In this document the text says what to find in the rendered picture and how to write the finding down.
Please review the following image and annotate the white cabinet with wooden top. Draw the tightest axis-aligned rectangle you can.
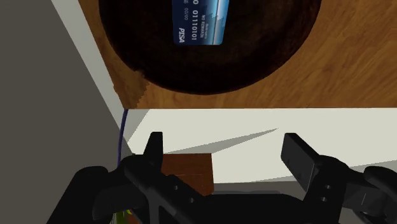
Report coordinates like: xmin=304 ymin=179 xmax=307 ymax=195
xmin=51 ymin=0 xmax=397 ymax=195

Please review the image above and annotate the thin blue cord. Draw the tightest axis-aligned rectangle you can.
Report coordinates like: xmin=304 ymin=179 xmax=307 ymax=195
xmin=116 ymin=108 xmax=129 ymax=167

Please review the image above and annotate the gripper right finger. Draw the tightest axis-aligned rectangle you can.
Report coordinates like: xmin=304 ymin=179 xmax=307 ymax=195
xmin=280 ymin=132 xmax=397 ymax=224

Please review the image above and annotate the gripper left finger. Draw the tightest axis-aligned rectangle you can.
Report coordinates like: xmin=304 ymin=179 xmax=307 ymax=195
xmin=46 ymin=131 xmax=202 ymax=224

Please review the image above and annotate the dark brown round bowl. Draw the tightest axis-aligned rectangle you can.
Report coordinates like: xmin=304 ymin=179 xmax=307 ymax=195
xmin=98 ymin=0 xmax=323 ymax=95

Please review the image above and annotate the blue bank card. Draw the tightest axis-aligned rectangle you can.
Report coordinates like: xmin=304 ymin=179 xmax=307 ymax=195
xmin=171 ymin=0 xmax=230 ymax=46

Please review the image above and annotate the brown wooden box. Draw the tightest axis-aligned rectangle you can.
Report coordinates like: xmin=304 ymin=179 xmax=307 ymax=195
xmin=160 ymin=153 xmax=216 ymax=197

